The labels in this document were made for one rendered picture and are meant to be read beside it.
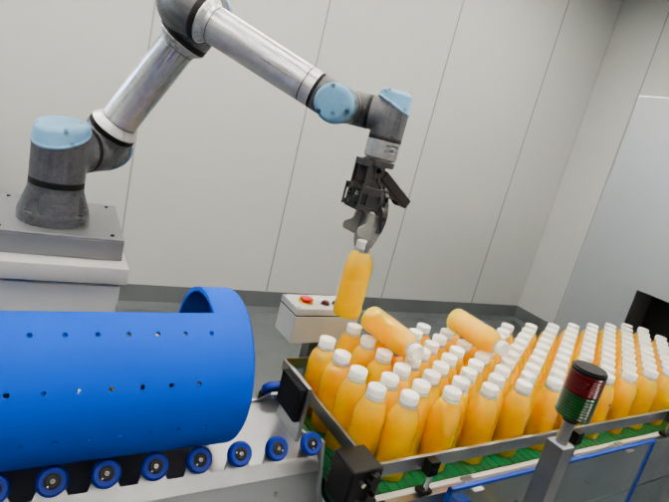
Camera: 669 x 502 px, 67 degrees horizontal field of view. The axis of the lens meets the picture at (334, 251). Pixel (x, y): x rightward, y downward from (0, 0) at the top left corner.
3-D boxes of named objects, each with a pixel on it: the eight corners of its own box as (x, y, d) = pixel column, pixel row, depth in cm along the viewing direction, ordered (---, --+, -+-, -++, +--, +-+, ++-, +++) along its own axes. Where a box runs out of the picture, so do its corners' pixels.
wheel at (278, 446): (260, 454, 95) (264, 454, 94) (270, 431, 98) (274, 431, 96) (279, 465, 97) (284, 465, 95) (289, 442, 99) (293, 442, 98)
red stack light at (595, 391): (556, 382, 95) (562, 364, 94) (575, 380, 98) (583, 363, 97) (586, 402, 90) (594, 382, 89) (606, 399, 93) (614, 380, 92)
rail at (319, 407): (281, 369, 129) (283, 359, 128) (284, 369, 130) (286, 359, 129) (365, 476, 97) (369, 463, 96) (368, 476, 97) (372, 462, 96)
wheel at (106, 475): (104, 452, 82) (106, 451, 81) (125, 468, 83) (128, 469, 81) (83, 477, 79) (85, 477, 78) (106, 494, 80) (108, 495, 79)
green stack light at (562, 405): (547, 406, 96) (556, 383, 95) (567, 403, 100) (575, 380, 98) (576, 426, 91) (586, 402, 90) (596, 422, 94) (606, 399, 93)
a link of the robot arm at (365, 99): (321, 80, 106) (371, 92, 105) (331, 84, 117) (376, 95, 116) (313, 118, 108) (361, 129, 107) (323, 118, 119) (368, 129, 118)
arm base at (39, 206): (11, 205, 120) (14, 164, 117) (81, 210, 129) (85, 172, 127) (19, 227, 109) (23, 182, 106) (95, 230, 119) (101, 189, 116)
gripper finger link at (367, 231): (348, 251, 116) (354, 210, 116) (369, 253, 120) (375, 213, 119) (356, 253, 114) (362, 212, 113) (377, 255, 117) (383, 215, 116)
